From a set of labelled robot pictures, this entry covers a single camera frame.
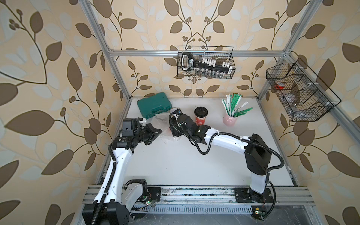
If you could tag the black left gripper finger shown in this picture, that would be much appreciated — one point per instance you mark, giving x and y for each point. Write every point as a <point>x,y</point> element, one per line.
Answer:
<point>150,140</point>
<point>152,130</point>

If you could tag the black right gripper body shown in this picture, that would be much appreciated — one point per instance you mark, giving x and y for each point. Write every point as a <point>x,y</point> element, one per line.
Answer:
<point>178,130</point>

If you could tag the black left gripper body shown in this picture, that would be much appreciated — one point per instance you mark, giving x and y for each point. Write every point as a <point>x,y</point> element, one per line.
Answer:
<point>140,135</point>

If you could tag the clear plastic carrier bag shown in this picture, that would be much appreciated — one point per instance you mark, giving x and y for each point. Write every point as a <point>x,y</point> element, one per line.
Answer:
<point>161,121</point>

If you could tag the red cup black lid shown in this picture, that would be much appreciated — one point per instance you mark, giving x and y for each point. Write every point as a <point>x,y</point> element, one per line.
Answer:
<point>201,114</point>

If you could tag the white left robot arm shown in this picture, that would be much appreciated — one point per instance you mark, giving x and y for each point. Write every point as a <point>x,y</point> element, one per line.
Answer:
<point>112,205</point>

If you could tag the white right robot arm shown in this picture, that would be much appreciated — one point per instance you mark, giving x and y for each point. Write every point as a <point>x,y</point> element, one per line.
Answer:
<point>260,159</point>

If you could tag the green plastic tool case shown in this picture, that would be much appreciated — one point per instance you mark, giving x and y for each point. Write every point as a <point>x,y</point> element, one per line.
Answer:
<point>156,104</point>

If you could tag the pink straw holder cup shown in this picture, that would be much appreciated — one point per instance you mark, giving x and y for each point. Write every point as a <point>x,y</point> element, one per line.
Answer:
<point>229,121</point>

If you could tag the green white wrapped straws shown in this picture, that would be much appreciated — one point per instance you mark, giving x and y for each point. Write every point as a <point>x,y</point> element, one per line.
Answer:
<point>231,105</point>

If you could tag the black socket set holder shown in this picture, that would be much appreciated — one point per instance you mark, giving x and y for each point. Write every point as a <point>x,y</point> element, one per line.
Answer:
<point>194,61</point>

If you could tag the red item in basket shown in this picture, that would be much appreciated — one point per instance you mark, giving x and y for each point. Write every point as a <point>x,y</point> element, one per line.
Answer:
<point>279,86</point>

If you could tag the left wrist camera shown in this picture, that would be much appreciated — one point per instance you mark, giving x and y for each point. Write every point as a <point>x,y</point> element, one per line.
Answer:
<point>142,121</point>

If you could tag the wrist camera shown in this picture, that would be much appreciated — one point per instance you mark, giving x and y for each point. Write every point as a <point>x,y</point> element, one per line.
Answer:
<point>142,121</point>
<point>175,115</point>

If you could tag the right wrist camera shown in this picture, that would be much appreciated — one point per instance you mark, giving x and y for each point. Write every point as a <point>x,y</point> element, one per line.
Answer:
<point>175,115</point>

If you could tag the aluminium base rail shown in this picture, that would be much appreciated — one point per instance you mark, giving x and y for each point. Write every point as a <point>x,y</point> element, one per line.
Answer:
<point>224,200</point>

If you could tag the black wire basket back wall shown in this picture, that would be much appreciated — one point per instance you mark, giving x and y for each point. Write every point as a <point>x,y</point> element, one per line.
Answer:
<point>217,51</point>

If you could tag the black wire basket wall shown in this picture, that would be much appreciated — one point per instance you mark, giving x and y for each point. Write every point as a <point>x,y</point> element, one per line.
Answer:
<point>217,51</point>
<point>307,97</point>

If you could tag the black wire basket right wall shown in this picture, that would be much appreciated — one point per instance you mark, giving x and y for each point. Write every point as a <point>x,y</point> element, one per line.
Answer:
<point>307,97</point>

